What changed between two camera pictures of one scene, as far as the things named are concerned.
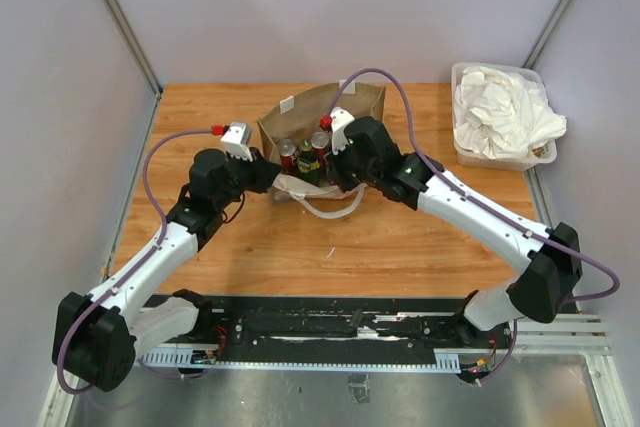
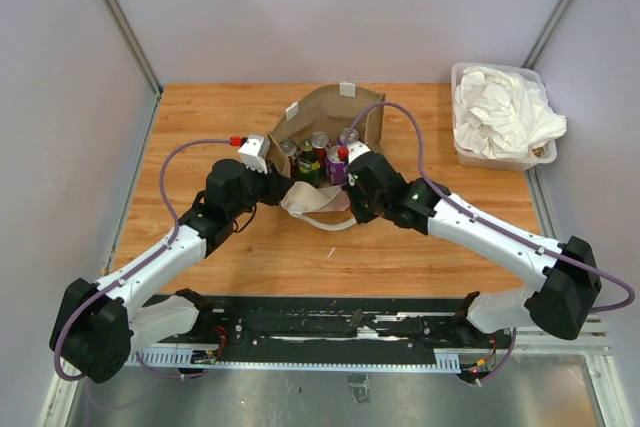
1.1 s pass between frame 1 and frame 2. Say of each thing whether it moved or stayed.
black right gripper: moved
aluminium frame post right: stayed
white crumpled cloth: stayed
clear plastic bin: stayed
